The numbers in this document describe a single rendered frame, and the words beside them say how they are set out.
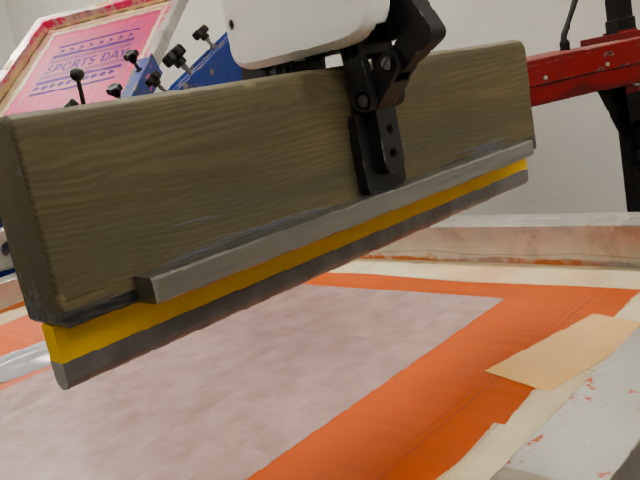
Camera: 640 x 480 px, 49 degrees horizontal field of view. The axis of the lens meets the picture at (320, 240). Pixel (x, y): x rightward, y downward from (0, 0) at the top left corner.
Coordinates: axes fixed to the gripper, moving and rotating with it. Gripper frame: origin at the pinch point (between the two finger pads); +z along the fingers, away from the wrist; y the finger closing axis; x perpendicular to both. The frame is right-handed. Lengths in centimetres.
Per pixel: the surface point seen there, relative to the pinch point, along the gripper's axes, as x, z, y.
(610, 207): 201, 52, -69
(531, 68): 106, 0, -43
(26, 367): -6.5, 14.4, -34.6
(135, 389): -4.8, 14.7, -20.1
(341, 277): 19.9, 14.5, -21.7
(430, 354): 6.8, 14.6, -2.2
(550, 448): -5.8, 11.2, 12.5
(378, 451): -4.2, 14.7, 2.1
